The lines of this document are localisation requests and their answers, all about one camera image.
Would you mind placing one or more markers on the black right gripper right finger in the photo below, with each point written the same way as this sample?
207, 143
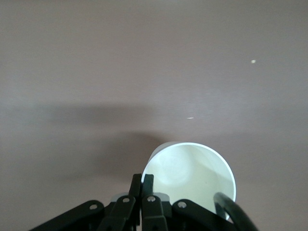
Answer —
154, 214

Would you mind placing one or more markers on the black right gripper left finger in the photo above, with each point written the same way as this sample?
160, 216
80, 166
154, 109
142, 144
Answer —
115, 214

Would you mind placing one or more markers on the white plastic cup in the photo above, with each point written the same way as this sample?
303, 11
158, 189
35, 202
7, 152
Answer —
192, 173

